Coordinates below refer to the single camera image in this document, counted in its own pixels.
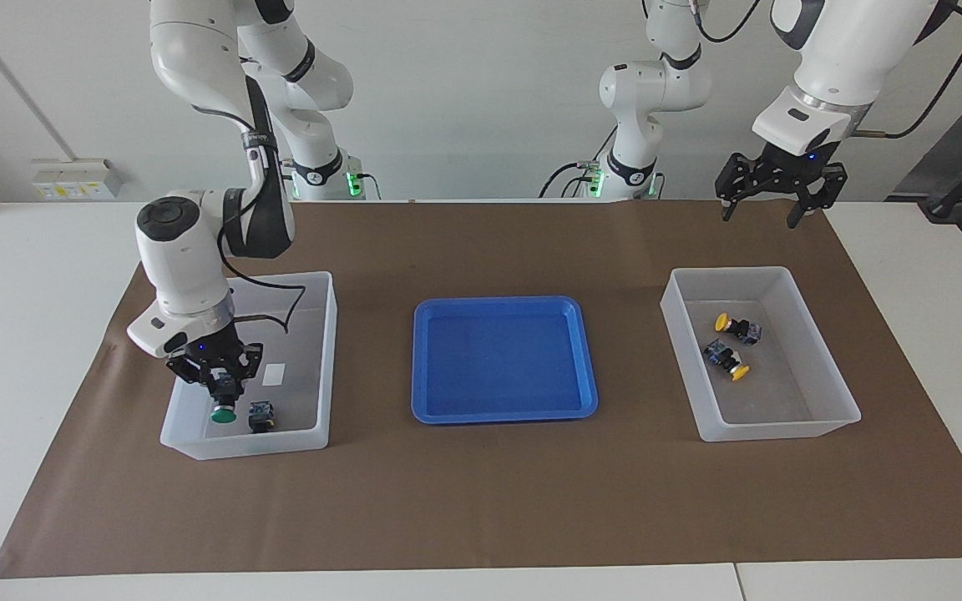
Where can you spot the translucent white plastic box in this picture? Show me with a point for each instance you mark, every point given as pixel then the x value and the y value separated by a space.
pixel 314 401
pixel 782 409

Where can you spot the plain white label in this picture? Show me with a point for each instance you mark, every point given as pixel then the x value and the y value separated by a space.
pixel 275 374

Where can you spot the white wall socket strip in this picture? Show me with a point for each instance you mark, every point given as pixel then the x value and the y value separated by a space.
pixel 76 179

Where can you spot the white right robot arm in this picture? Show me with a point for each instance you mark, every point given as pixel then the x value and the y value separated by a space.
pixel 180 267

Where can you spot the blue plastic tray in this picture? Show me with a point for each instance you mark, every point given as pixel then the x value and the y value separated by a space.
pixel 498 359

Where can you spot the brown paper table mat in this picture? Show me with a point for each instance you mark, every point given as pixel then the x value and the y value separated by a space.
pixel 481 501

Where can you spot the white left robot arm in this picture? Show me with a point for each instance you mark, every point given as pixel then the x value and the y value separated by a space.
pixel 648 92

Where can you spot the yellow push button switch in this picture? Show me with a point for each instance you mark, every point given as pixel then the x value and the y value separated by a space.
pixel 740 327
pixel 727 359

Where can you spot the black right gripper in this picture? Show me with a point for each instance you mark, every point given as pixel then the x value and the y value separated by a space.
pixel 214 355

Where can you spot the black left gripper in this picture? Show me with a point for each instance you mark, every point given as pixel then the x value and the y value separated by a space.
pixel 786 163

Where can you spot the green push button switch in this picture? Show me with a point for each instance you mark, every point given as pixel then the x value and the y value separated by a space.
pixel 223 411
pixel 260 417

